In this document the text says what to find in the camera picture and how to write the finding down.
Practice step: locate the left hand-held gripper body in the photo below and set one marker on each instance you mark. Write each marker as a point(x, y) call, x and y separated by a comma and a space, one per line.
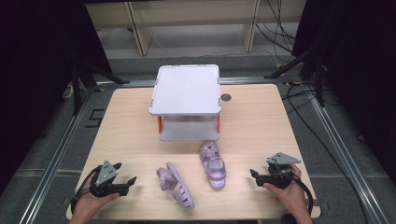
point(105, 174)

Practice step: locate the person's right hand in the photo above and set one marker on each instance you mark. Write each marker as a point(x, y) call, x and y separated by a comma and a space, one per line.
point(291, 196)

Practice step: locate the light wooden desk frame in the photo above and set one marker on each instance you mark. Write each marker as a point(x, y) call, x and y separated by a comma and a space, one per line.
point(140, 31)

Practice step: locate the dark round table grommet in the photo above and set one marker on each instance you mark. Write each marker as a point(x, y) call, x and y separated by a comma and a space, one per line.
point(226, 97)

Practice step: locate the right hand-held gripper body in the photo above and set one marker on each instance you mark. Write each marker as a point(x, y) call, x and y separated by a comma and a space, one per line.
point(280, 174)

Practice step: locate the white two-tier shoe rack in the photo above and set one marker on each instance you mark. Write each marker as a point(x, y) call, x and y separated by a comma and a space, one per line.
point(186, 90)

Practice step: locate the purple jelly sandal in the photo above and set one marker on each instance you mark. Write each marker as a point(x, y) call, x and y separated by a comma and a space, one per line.
point(213, 168)
point(176, 186)

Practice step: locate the black metal stand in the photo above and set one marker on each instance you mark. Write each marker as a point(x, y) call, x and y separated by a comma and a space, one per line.
point(313, 67)
point(81, 77)

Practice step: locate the black curtain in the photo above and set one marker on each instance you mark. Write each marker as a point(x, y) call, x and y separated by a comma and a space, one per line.
point(37, 77)
point(358, 71)

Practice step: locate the person's left hand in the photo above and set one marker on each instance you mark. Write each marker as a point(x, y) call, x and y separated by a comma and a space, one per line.
point(88, 202)

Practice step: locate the metal floor rail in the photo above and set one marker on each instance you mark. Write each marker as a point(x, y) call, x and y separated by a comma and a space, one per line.
point(51, 165)
point(348, 165)

